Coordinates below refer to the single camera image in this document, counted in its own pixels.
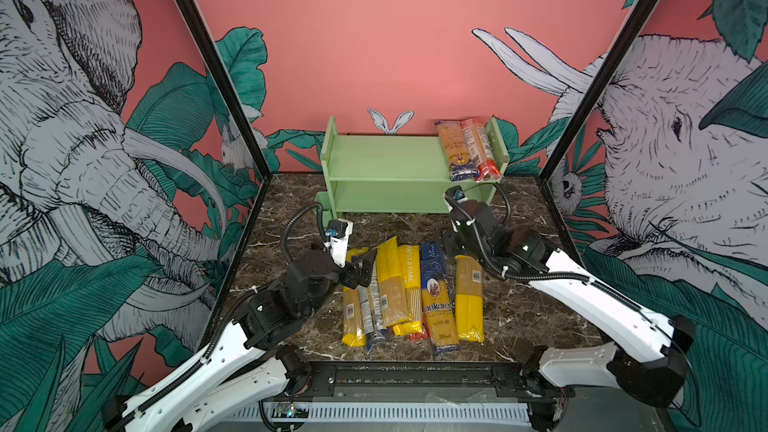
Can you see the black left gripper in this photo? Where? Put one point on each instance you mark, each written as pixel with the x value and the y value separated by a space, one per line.
pixel 353 278

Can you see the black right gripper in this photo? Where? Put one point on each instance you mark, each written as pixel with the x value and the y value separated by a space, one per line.
pixel 447 235

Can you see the yellow-top spaghetti bag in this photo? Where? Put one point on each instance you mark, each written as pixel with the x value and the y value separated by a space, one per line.
pixel 393 298

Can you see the red-ended spaghetti bag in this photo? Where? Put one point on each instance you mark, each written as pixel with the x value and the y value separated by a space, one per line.
pixel 478 145

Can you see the blue-ended chinese label spaghetti bag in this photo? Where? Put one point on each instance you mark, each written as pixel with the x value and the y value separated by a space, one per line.
pixel 460 163

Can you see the ankara blue yellow spaghetti bag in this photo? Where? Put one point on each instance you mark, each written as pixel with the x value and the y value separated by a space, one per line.
pixel 436 301

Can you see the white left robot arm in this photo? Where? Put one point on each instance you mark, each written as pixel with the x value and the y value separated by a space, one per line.
pixel 247 359

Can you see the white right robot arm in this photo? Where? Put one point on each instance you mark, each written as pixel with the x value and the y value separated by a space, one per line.
pixel 646 352

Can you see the green two-tier shelf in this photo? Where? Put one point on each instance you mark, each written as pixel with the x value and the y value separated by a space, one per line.
pixel 382 174

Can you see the yellow pastatime spaghetti bag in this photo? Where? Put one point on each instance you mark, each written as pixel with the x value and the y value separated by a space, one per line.
pixel 411 274

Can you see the yellow spaghetti bag far left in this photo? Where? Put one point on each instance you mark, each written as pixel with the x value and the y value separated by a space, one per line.
pixel 353 330

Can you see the yellow spaghetti bag far right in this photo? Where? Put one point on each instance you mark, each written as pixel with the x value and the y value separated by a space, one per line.
pixel 469 299

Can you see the red spaghetti bag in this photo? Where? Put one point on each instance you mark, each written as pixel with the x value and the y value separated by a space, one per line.
pixel 420 333

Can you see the white vented strip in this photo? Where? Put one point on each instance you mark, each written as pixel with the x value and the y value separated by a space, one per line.
pixel 512 414

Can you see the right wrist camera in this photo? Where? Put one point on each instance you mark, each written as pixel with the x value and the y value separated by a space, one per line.
pixel 455 194

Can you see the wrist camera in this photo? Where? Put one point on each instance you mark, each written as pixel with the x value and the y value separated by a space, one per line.
pixel 455 194
pixel 338 233

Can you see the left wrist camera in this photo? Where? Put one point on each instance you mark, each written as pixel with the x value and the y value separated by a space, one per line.
pixel 338 233

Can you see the black right corner post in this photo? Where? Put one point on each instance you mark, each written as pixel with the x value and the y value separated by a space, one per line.
pixel 633 25

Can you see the black corner post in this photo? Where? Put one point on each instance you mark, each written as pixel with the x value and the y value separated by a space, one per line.
pixel 201 35
pixel 633 25

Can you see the black left corner post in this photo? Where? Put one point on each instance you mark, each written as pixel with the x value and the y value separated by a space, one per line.
pixel 201 35

